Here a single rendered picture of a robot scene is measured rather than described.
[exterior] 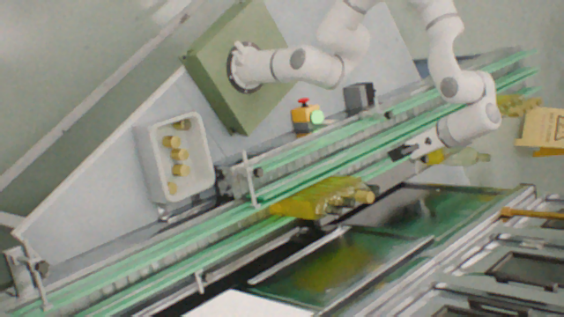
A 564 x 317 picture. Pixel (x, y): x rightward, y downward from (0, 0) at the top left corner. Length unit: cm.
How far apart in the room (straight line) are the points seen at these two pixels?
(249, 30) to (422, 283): 89
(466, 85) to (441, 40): 13
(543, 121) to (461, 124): 360
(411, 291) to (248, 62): 78
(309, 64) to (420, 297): 65
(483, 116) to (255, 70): 69
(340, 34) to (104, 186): 74
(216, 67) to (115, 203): 48
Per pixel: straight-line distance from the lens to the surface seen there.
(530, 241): 193
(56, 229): 181
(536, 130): 515
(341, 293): 167
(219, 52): 197
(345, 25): 176
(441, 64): 155
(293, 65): 180
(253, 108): 204
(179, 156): 191
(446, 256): 186
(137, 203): 192
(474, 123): 156
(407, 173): 256
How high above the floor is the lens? 238
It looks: 47 degrees down
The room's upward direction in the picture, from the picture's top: 93 degrees clockwise
